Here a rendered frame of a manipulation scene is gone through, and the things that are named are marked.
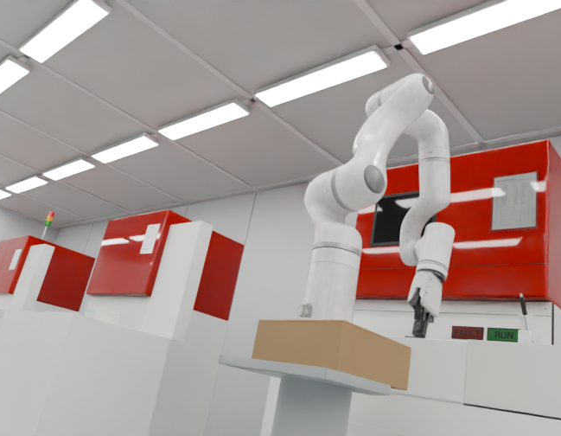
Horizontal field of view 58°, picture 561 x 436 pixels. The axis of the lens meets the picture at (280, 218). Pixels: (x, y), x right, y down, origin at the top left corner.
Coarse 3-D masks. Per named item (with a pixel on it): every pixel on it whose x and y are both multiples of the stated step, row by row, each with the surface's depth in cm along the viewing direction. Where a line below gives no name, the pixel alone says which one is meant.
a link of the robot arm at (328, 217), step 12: (336, 168) 129; (324, 180) 128; (312, 192) 131; (324, 192) 128; (312, 204) 130; (324, 204) 129; (336, 204) 126; (312, 216) 127; (324, 216) 127; (336, 216) 130; (324, 228) 121; (336, 228) 120; (348, 228) 121; (324, 240) 120; (336, 240) 119; (348, 240) 119; (360, 240) 122; (360, 252) 122
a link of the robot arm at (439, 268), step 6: (420, 264) 142; (426, 264) 140; (432, 264) 139; (438, 264) 139; (420, 270) 142; (426, 270) 140; (432, 270) 139; (438, 270) 139; (444, 270) 140; (444, 276) 140
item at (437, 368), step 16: (384, 336) 136; (416, 352) 128; (432, 352) 125; (448, 352) 123; (464, 352) 120; (416, 368) 127; (432, 368) 124; (448, 368) 121; (464, 368) 119; (416, 384) 125; (432, 384) 122; (448, 384) 120; (464, 384) 118; (448, 400) 119
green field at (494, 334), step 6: (492, 330) 179; (498, 330) 178; (504, 330) 176; (510, 330) 175; (516, 330) 174; (492, 336) 178; (498, 336) 177; (504, 336) 176; (510, 336) 174; (516, 336) 173
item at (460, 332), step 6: (456, 330) 188; (462, 330) 186; (468, 330) 185; (474, 330) 183; (480, 330) 182; (456, 336) 187; (462, 336) 185; (468, 336) 184; (474, 336) 183; (480, 336) 181
